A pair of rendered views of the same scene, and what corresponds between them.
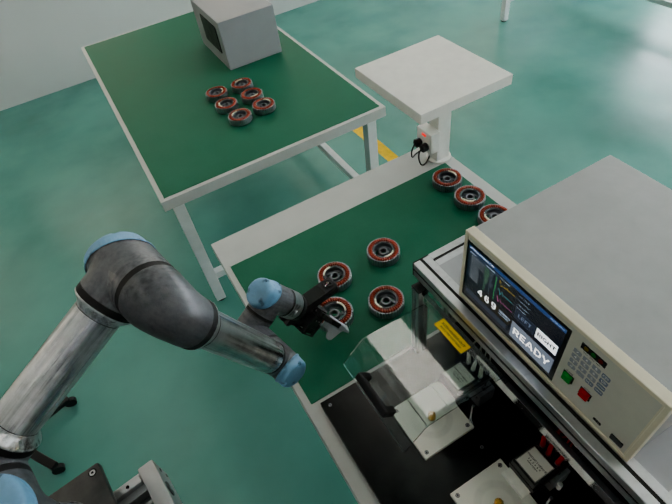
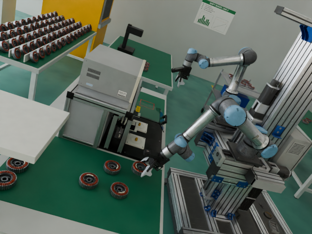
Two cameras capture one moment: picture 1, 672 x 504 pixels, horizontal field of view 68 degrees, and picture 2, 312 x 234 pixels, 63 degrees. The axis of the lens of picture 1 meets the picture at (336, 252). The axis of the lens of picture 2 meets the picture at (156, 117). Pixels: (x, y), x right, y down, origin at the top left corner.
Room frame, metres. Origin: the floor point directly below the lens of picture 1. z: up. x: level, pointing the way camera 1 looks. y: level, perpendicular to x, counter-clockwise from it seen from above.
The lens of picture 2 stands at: (2.16, 0.36, 1.90)
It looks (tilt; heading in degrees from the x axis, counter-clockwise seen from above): 26 degrees down; 195
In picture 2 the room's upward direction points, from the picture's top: 22 degrees clockwise
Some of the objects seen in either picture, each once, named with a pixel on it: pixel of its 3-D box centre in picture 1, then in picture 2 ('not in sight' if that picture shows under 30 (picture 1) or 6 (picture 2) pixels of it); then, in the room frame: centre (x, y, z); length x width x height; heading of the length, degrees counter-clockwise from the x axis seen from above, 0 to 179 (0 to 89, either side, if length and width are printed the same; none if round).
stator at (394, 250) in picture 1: (383, 252); (88, 180); (1.13, -0.16, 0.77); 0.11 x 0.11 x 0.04
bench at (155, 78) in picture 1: (227, 129); not in sight; (2.68, 0.53, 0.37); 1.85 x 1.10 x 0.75; 23
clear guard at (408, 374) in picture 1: (432, 361); (145, 114); (0.55, -0.17, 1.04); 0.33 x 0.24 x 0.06; 113
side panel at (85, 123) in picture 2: not in sight; (82, 123); (0.88, -0.46, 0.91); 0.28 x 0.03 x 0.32; 113
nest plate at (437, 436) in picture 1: (431, 418); (135, 140); (0.53, -0.17, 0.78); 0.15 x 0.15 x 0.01; 23
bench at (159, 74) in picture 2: not in sight; (134, 77); (-1.69, -1.33, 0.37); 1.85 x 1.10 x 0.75; 23
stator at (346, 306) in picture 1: (334, 314); (139, 168); (0.86, 0.04, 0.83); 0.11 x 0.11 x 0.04
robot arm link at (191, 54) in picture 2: not in sight; (191, 55); (-0.05, -0.17, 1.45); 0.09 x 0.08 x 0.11; 113
